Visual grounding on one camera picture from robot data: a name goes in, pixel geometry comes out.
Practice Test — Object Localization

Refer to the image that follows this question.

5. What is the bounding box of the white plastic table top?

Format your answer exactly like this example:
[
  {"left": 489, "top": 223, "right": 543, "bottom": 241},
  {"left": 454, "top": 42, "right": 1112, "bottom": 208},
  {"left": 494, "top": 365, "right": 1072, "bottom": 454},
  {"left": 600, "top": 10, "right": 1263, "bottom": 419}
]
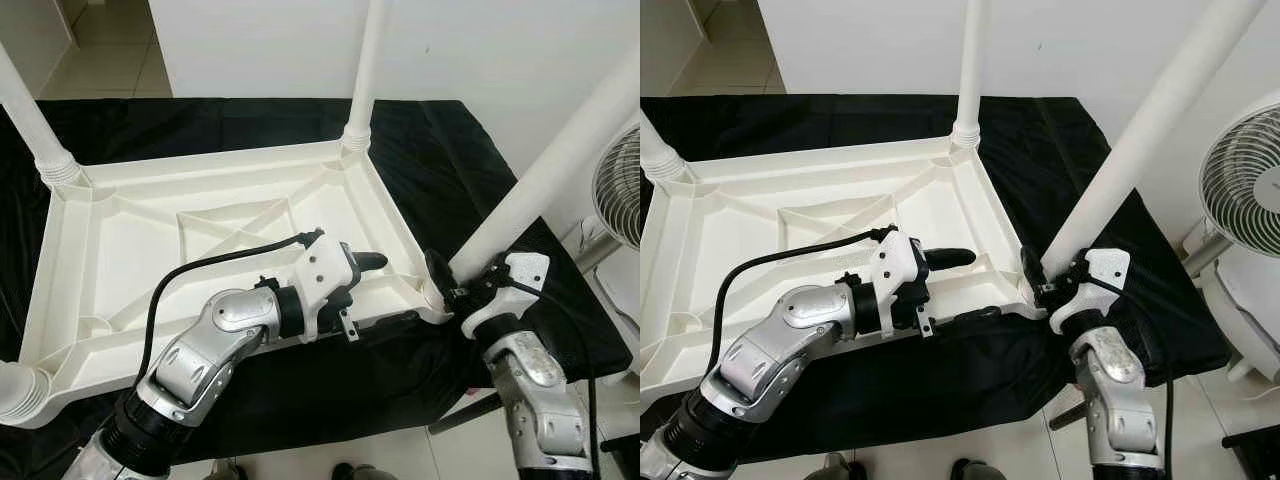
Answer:
[
  {"left": 640, "top": 135, "right": 1046, "bottom": 401},
  {"left": 0, "top": 138, "right": 456, "bottom": 429}
]

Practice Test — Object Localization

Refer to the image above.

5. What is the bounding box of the white plastic table leg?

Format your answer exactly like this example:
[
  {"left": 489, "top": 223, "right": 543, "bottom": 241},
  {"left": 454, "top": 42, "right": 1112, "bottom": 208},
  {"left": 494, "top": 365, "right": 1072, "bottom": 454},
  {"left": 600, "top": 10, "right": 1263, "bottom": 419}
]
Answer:
[
  {"left": 640, "top": 108, "right": 693, "bottom": 186},
  {"left": 1040, "top": 0, "right": 1269, "bottom": 281},
  {"left": 340, "top": 0, "right": 389, "bottom": 153},
  {"left": 0, "top": 362, "right": 53, "bottom": 421},
  {"left": 445, "top": 45, "right": 641, "bottom": 286},
  {"left": 950, "top": 0, "right": 986, "bottom": 151},
  {"left": 0, "top": 40, "right": 86, "bottom": 191}
]

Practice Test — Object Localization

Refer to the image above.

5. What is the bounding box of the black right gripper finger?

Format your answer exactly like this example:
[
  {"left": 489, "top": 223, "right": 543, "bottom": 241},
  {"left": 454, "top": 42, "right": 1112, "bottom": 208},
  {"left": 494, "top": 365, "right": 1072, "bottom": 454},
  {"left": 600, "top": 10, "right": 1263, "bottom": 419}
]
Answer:
[
  {"left": 426, "top": 248, "right": 456, "bottom": 301},
  {"left": 1020, "top": 245, "right": 1046, "bottom": 296}
]

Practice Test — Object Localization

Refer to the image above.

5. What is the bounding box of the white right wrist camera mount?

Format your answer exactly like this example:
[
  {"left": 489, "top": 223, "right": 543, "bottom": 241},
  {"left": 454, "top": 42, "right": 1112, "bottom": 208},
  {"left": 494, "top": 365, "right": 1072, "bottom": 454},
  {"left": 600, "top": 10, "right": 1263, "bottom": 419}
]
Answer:
[
  {"left": 1048, "top": 247, "right": 1131, "bottom": 336},
  {"left": 460, "top": 252, "right": 551, "bottom": 341}
]

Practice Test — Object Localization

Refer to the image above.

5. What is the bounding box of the black tablecloth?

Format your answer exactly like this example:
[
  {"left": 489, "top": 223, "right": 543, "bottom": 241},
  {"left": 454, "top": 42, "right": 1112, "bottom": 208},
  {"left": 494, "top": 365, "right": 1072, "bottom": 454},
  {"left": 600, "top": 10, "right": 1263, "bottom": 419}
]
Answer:
[
  {"left": 640, "top": 95, "right": 1233, "bottom": 461},
  {"left": 0, "top": 97, "right": 633, "bottom": 480}
]

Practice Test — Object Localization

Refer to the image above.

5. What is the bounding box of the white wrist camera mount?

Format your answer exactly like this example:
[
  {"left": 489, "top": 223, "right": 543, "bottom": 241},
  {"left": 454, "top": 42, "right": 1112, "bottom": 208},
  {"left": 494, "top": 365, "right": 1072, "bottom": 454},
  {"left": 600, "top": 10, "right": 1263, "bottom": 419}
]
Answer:
[
  {"left": 460, "top": 252, "right": 551, "bottom": 341},
  {"left": 868, "top": 228, "right": 933, "bottom": 336},
  {"left": 295, "top": 232, "right": 361, "bottom": 341},
  {"left": 1048, "top": 247, "right": 1131, "bottom": 336}
]

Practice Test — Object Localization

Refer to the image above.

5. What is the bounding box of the white standing fan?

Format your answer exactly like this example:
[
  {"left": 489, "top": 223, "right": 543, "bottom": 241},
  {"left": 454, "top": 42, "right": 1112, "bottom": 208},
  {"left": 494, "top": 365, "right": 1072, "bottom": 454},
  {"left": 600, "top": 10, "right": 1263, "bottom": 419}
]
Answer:
[
  {"left": 1180, "top": 90, "right": 1280, "bottom": 386},
  {"left": 575, "top": 125, "right": 641, "bottom": 386}
]

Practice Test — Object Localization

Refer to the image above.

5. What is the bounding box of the black low stand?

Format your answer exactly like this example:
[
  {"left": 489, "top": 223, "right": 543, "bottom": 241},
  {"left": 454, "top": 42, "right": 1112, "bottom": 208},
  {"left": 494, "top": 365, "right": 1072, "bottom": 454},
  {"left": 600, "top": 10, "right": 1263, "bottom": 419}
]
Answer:
[
  {"left": 1222, "top": 425, "right": 1280, "bottom": 480},
  {"left": 600, "top": 435, "right": 641, "bottom": 480}
]

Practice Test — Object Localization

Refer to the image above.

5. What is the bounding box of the black table leg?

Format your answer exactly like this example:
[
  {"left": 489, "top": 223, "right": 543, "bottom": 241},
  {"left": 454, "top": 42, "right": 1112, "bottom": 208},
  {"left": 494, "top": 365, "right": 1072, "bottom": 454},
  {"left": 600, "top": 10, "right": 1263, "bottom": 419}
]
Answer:
[
  {"left": 1048, "top": 395, "right": 1091, "bottom": 431},
  {"left": 430, "top": 395, "right": 501, "bottom": 433}
]

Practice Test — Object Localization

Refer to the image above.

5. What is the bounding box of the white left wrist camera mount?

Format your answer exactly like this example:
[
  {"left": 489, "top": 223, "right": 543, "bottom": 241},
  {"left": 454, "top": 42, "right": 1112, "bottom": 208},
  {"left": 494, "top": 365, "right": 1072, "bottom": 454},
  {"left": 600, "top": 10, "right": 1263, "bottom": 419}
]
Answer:
[
  {"left": 868, "top": 228, "right": 933, "bottom": 336},
  {"left": 295, "top": 232, "right": 361, "bottom": 341}
]

